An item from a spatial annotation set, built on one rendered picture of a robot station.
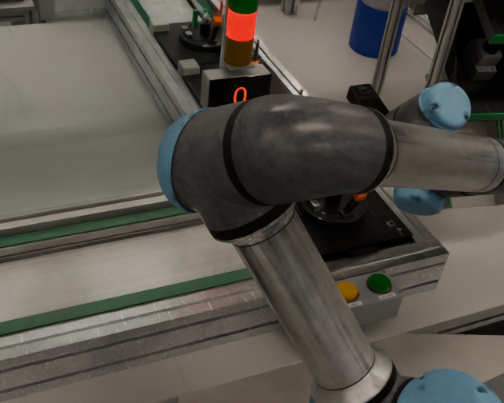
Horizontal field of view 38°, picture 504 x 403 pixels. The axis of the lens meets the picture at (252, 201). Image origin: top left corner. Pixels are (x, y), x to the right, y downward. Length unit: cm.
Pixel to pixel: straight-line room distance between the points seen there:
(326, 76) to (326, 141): 147
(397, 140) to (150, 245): 74
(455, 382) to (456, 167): 26
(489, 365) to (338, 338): 58
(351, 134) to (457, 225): 102
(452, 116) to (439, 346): 50
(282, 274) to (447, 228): 90
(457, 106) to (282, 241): 40
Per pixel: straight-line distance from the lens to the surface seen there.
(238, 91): 134
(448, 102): 112
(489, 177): 97
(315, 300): 88
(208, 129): 77
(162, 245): 143
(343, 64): 227
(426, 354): 142
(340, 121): 73
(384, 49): 161
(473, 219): 176
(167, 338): 127
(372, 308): 134
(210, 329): 130
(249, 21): 128
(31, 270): 139
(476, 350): 146
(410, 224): 153
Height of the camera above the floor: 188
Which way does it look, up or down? 38 degrees down
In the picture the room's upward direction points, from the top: 8 degrees clockwise
